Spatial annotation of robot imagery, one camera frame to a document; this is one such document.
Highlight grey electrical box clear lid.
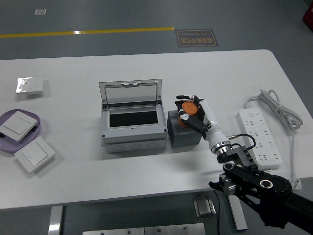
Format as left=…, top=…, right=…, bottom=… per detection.
left=98, top=78, right=169, bottom=154

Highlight white socket in plastic wrap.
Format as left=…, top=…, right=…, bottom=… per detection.
left=16, top=76, right=44, bottom=95

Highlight metal base plate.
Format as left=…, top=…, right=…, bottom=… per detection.
left=82, top=223, right=206, bottom=235

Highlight thin black floor cable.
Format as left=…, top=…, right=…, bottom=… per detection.
left=214, top=190, right=222, bottom=235

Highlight white wall switch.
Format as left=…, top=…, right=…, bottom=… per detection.
left=0, top=110, right=40, bottom=142
left=14, top=136, right=56, bottom=173

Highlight grey cube with round recess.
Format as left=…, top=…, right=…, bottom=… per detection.
left=167, top=109, right=203, bottom=148

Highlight purple tray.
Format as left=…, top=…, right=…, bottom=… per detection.
left=0, top=109, right=42, bottom=154

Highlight metal floor socket box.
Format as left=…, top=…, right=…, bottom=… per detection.
left=193, top=195, right=217, bottom=218

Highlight white table leg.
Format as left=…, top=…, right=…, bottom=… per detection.
left=226, top=194, right=247, bottom=231
left=47, top=205, right=64, bottom=235

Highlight white power cord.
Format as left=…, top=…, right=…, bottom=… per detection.
left=244, top=89, right=304, bottom=191

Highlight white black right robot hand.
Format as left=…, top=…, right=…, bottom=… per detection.
left=174, top=94, right=230, bottom=150

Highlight white power strip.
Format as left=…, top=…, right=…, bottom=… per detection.
left=236, top=108, right=283, bottom=171

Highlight red object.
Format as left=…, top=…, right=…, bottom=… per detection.
left=302, top=4, right=313, bottom=26

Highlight orange cylinder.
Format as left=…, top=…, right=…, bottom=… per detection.
left=178, top=101, right=199, bottom=127

